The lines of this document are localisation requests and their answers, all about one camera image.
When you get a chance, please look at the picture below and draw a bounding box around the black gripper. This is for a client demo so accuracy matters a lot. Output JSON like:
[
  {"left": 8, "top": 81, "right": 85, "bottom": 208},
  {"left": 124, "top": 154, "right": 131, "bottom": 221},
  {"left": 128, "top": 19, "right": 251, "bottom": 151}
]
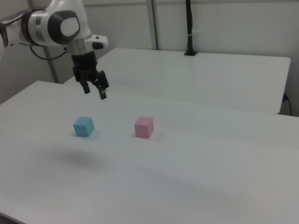
[{"left": 71, "top": 51, "right": 110, "bottom": 101}]

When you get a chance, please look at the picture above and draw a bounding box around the blue cube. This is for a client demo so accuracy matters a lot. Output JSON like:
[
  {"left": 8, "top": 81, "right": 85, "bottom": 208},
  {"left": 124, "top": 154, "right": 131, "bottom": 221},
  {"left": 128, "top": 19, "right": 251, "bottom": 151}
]
[{"left": 72, "top": 116, "right": 95, "bottom": 138}]

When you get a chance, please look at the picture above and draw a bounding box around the pink cube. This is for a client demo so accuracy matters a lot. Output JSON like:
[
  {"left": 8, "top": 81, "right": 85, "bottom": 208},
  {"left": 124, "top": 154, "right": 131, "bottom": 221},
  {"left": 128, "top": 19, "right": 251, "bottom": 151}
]
[{"left": 134, "top": 116, "right": 155, "bottom": 139}]

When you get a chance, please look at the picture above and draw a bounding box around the grey metal frame post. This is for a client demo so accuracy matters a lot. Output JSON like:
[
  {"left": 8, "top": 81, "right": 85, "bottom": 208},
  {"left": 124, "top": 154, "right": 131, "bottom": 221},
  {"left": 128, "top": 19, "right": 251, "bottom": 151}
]
[{"left": 43, "top": 46, "right": 59, "bottom": 84}]

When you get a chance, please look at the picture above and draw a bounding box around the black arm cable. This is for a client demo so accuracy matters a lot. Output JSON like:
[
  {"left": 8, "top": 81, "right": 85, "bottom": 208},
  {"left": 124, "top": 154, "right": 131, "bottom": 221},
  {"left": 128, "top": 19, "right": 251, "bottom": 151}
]
[{"left": 29, "top": 45, "right": 71, "bottom": 61}]

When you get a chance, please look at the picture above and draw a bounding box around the grey partition post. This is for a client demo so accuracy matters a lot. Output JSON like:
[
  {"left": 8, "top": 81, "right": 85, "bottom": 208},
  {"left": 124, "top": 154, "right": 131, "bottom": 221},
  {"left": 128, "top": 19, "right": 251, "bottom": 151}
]
[{"left": 146, "top": 0, "right": 162, "bottom": 50}]

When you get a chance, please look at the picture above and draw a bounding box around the black camera pole with base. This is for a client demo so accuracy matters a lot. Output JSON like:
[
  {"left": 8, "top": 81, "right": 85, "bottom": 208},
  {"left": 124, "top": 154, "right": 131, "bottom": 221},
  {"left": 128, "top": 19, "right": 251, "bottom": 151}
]
[{"left": 183, "top": 0, "right": 199, "bottom": 56}]

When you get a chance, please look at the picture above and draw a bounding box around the black power cable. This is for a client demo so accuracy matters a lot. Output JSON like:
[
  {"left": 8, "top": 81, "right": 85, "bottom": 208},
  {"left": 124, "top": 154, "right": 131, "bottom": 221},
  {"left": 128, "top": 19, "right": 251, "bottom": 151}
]
[{"left": 283, "top": 93, "right": 293, "bottom": 116}]

